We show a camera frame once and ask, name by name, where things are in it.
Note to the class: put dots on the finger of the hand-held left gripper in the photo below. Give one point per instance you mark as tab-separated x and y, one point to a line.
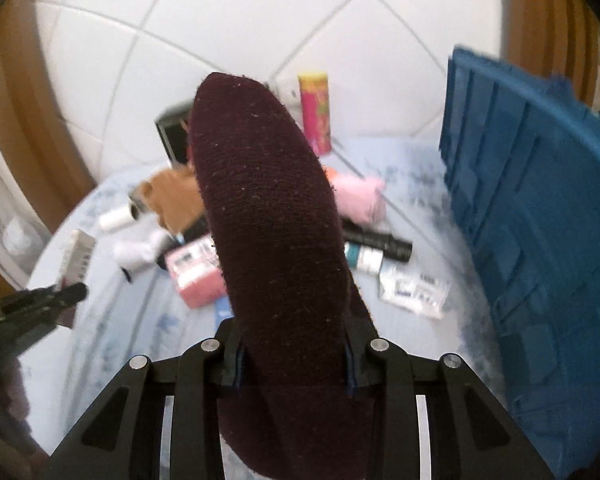
70	292

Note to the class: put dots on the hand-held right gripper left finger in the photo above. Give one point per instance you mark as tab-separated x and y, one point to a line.
230	355

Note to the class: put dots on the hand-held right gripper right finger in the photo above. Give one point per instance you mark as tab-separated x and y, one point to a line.
360	365

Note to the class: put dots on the long pink white medicine box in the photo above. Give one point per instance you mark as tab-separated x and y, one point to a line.
77	255

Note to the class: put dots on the maroon sock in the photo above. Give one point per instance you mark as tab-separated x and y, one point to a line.
280	240

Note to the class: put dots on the blue plastic crate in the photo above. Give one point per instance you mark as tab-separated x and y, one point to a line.
530	210

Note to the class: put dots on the white crumpled paper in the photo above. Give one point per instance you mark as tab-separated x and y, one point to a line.
20	237

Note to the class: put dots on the pink tissue pack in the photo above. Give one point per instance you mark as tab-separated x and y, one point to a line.
195	275

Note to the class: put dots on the white paper roll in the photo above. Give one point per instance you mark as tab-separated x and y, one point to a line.
115	217

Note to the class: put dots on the white labelled plastic packet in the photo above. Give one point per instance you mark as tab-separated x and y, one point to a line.
415	292

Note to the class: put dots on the small teal white bottle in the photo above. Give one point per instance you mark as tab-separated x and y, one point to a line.
367	259

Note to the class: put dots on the black tube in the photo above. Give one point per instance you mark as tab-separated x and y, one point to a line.
380	245

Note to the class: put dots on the brown teddy bear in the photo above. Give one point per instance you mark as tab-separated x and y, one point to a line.
175	195

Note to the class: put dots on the pink pig plush toy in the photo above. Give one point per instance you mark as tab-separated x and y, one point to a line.
360	195

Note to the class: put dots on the wooden door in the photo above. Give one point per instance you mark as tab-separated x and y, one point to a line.
30	110

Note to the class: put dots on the pink cylindrical can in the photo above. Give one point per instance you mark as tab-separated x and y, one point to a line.
316	115

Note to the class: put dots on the brown wooden panel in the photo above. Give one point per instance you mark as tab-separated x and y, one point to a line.
555	20

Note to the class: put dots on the black picture frame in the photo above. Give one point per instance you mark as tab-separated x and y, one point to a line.
172	135

